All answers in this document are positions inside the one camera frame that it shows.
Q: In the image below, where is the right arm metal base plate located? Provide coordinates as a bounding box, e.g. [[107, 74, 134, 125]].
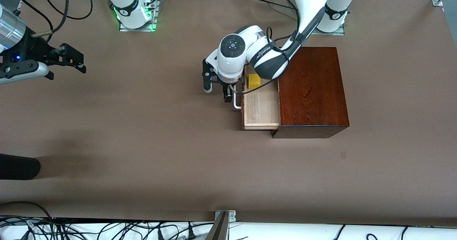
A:
[[119, 0, 158, 32]]

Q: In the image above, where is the light wood drawer white handle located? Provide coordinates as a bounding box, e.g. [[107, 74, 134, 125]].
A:
[[234, 64, 281, 130]]

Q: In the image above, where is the dark brown wooden cabinet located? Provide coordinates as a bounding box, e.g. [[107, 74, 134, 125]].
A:
[[271, 47, 350, 139]]

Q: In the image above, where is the dark metal beam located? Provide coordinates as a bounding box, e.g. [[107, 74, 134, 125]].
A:
[[205, 212, 229, 240]]

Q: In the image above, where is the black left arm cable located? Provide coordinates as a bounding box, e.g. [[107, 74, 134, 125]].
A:
[[230, 26, 304, 96]]

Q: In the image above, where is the black cylinder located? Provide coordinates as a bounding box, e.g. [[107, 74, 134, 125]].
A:
[[0, 154, 41, 180]]

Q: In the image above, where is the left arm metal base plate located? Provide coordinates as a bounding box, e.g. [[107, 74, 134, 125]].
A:
[[311, 22, 346, 36]]

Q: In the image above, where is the thin black looping cable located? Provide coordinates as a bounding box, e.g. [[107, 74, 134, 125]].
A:
[[34, 0, 93, 21]]

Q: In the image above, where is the black arching floor cable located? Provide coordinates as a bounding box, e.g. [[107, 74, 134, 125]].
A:
[[0, 201, 54, 240]]

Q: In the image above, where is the small metal corner bracket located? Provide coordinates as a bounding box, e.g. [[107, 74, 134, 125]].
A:
[[214, 210, 236, 222]]

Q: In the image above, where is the thick black cable metal connector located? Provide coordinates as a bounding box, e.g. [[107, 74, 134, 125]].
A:
[[31, 0, 70, 39]]

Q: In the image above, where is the black cable across table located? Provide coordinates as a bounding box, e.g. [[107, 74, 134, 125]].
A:
[[250, 0, 298, 12]]

